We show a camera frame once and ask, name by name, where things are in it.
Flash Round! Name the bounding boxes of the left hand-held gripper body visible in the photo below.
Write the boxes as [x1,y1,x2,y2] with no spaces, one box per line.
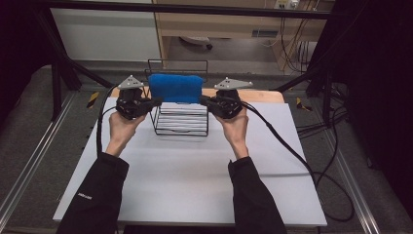
[115,75,154,121]

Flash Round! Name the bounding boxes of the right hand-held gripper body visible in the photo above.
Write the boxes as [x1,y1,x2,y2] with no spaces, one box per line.
[206,77,254,120]

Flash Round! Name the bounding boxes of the blue towel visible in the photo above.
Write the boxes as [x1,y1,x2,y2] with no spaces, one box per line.
[147,73,205,104]

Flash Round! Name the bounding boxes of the black wire rack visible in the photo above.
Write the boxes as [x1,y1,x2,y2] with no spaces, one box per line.
[144,58,209,137]

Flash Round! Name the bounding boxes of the person's left hand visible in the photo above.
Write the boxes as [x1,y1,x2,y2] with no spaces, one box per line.
[105,111,148,158]

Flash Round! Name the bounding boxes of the person's right hand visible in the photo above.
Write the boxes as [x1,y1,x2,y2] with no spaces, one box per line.
[214,106,250,161]

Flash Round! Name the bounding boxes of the yellow black tape strip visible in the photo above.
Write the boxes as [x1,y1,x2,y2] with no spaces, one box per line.
[86,91,100,109]
[295,97,314,112]

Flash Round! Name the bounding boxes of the white chair base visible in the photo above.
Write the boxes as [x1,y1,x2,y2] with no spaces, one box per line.
[178,35,214,51]

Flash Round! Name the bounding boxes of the white cabinet panel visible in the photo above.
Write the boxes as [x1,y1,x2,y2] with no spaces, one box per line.
[50,8,162,62]

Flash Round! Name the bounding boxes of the black metal stand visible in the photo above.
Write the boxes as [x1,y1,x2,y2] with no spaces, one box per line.
[32,6,117,122]
[275,0,369,129]

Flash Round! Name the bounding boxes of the light wooden desk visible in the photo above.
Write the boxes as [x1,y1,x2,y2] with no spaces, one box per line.
[152,0,335,71]

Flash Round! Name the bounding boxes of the white foam board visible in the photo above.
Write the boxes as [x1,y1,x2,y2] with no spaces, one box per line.
[53,97,328,227]

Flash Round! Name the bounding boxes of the black metal crossbar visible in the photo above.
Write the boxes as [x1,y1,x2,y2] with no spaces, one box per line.
[32,0,335,20]

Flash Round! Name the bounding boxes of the white power strip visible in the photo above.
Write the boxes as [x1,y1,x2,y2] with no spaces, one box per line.
[274,0,300,10]

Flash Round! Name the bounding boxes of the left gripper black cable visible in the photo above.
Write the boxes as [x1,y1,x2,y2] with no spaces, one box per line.
[95,85,120,158]

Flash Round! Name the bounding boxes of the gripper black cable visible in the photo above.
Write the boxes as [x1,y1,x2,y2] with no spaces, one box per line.
[95,85,120,158]
[242,100,356,223]

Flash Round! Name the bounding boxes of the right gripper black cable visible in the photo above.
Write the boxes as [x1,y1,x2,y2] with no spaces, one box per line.
[242,100,356,223]

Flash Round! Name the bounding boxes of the hanging cable bundle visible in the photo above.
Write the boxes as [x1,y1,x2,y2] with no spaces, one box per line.
[280,18,319,73]

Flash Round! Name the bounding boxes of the black floor cables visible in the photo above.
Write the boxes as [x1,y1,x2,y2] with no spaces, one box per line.
[296,82,351,138]

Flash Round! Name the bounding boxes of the aluminium rail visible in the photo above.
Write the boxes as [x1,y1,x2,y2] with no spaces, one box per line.
[324,130,382,234]
[0,92,78,222]

